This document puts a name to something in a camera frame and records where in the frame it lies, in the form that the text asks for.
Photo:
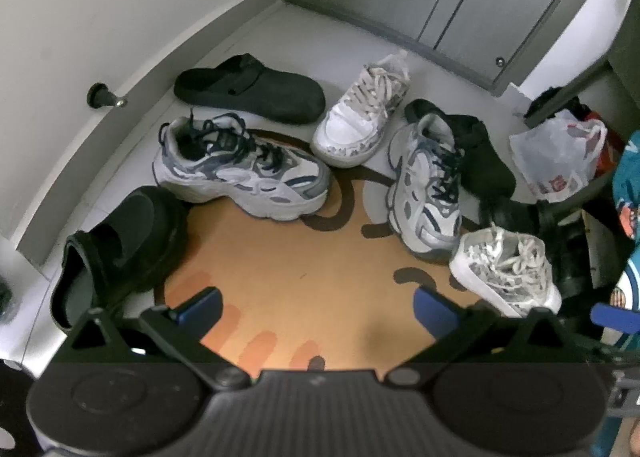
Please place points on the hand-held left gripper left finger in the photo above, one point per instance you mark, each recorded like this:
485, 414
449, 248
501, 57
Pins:
200, 309

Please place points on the dark mesh bundle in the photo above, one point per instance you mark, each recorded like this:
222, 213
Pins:
6, 302

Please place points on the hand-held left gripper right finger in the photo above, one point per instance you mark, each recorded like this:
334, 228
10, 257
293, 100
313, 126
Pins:
435, 317

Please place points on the white plastic bag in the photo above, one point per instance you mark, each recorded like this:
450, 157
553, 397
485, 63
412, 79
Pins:
555, 152

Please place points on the grey blue chunky sneaker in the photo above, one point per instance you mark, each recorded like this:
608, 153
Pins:
240, 177
425, 197

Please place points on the white patterned sneaker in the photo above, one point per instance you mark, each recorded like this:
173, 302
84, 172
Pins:
345, 127
500, 267

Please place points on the black rubber clog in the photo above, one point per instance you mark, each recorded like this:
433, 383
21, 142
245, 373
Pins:
515, 217
135, 232

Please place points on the black door stopper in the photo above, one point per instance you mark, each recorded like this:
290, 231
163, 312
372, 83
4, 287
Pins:
102, 96

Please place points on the red orange bag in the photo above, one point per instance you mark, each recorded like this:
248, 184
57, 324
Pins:
611, 152

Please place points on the teal printed cloth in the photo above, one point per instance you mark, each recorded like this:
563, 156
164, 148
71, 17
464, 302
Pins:
627, 177

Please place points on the dark green felt clog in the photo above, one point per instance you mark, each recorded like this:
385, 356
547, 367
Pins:
260, 92
485, 157

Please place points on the dark cloth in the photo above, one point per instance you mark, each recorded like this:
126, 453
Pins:
550, 104

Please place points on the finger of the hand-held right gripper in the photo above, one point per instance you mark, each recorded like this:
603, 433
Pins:
607, 314

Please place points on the orange cat-shaped floor mat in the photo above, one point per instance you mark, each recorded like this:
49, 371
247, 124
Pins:
300, 277

